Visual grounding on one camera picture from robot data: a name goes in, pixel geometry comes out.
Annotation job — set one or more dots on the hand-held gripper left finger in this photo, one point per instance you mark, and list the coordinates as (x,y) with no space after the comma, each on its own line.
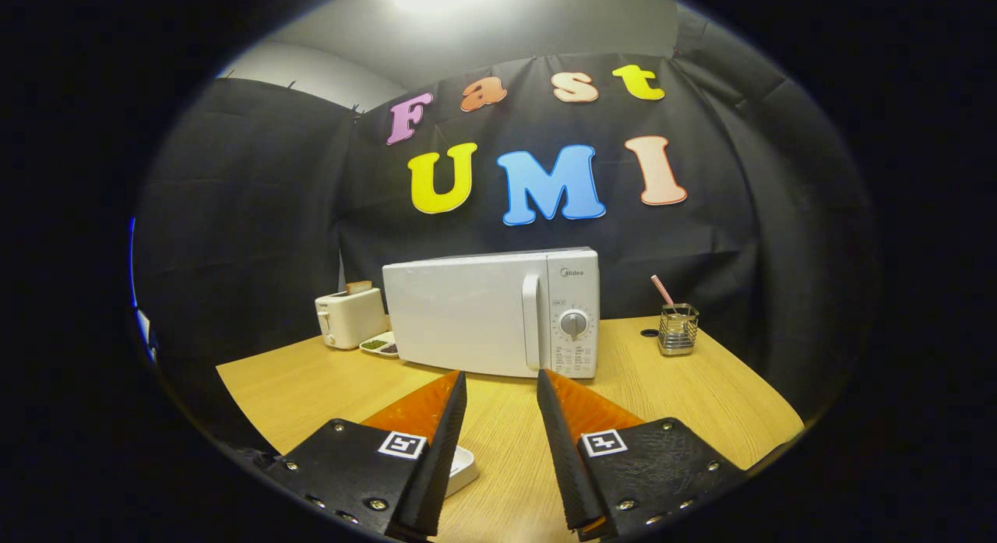
(436,457)

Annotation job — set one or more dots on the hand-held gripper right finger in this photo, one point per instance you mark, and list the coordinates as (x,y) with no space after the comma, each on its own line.
(562,457)

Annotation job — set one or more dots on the white microwave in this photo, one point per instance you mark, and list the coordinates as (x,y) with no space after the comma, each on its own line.
(459,317)

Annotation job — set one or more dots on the white dish with green food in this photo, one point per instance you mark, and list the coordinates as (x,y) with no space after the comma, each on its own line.
(375,345)

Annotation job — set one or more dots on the small white plate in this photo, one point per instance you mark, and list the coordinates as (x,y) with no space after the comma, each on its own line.
(463,469)

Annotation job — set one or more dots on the white toaster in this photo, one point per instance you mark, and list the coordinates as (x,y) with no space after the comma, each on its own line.
(350,321)

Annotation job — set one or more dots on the toast slice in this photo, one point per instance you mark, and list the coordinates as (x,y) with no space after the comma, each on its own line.
(359,287)

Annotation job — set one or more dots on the pink striped straw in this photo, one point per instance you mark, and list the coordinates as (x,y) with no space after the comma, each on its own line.
(662,290)

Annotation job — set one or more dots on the black backdrop cloth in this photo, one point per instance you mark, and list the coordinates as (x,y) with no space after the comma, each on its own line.
(249,239)

